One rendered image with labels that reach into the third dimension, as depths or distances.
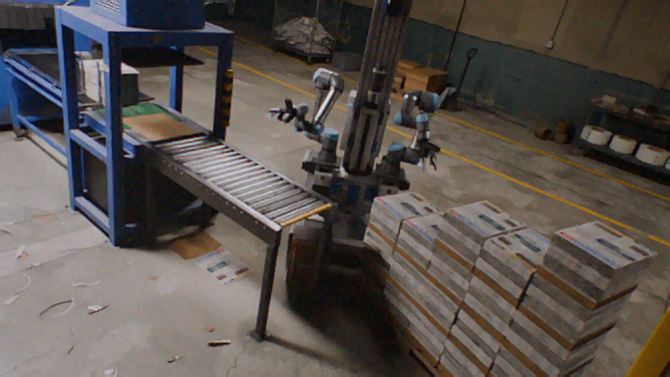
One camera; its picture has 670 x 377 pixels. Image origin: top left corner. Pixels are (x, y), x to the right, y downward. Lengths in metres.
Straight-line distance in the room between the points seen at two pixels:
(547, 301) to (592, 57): 7.11
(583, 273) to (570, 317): 0.21
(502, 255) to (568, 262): 0.33
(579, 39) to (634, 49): 0.83
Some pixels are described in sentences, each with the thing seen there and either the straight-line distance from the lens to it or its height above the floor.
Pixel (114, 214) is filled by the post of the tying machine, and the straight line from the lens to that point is 3.71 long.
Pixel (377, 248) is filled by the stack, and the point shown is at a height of 0.52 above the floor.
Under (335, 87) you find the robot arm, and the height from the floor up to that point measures 1.39.
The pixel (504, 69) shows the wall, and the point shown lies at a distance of 9.56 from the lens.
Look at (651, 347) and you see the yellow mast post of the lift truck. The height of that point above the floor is 1.20.
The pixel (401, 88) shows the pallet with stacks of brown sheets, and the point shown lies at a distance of 9.38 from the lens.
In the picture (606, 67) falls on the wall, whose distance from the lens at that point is 9.15.
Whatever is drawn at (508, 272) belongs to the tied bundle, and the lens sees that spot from 2.49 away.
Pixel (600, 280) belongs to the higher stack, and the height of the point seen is 1.21.
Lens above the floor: 2.20
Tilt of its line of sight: 26 degrees down
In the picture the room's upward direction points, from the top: 12 degrees clockwise
